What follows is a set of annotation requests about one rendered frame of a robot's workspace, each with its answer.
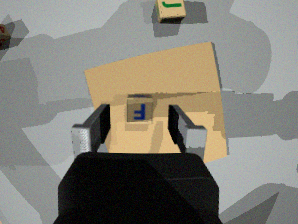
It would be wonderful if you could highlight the tan flat mat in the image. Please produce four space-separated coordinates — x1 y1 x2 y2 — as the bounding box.
84 42 227 163

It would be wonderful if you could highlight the tan wooden block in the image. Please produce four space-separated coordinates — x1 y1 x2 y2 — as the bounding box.
0 24 11 50
126 94 153 125
155 0 186 23

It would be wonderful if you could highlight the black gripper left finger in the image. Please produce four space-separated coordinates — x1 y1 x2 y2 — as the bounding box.
70 104 111 160

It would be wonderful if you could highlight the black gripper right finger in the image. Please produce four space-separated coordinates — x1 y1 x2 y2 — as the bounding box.
168 105 207 160

